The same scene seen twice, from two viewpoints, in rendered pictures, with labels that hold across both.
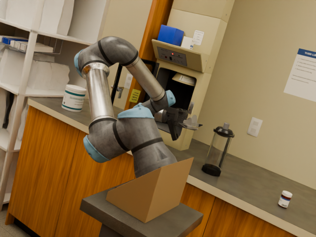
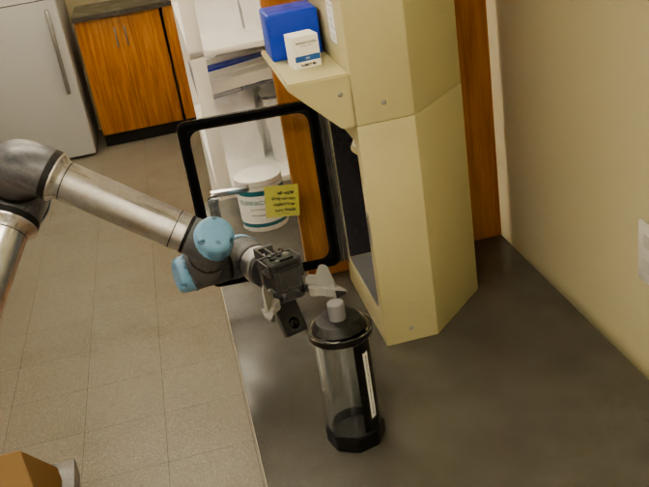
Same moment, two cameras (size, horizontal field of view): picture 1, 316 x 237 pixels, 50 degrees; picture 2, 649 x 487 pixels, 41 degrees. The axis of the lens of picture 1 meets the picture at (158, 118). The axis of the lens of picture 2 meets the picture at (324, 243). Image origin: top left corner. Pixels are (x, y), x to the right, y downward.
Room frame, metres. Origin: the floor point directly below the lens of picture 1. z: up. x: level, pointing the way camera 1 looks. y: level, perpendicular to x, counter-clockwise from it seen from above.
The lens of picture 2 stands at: (0.94, -1.34, 1.90)
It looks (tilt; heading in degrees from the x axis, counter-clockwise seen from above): 25 degrees down; 53
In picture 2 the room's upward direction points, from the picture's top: 9 degrees counter-clockwise
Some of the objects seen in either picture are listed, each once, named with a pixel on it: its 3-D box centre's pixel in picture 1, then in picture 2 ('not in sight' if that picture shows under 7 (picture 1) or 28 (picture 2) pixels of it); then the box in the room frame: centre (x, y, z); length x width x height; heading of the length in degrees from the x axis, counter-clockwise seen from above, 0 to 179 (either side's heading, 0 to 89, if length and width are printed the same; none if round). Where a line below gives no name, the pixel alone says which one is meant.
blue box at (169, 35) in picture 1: (170, 35); (290, 30); (1.99, 0.06, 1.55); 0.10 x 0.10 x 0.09; 61
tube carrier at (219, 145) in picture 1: (217, 151); (348, 379); (1.69, -0.34, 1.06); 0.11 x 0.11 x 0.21
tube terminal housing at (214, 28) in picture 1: (185, 81); (403, 132); (2.11, -0.10, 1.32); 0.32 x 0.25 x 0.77; 61
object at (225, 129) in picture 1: (225, 129); (337, 319); (1.69, -0.34, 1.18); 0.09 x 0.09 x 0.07
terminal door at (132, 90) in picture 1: (130, 92); (262, 196); (1.94, 0.19, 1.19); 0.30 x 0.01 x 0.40; 146
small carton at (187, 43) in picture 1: (187, 43); (302, 49); (1.94, -0.04, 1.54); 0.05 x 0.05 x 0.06; 69
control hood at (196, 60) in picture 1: (177, 55); (305, 86); (1.95, -0.01, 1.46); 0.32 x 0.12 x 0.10; 61
